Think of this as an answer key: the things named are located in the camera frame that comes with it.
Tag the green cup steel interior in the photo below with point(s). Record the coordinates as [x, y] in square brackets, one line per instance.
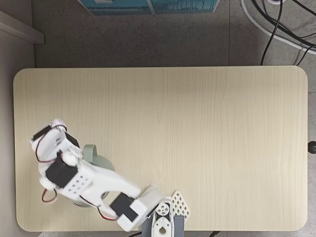
[98, 160]

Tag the black round knob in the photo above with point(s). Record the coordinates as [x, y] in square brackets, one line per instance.
[312, 147]

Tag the white shelf board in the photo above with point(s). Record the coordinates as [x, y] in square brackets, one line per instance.
[22, 29]

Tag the blue box with tree print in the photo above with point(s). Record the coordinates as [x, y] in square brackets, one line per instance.
[184, 6]

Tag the blue box with white label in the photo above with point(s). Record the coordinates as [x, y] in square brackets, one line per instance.
[118, 7]

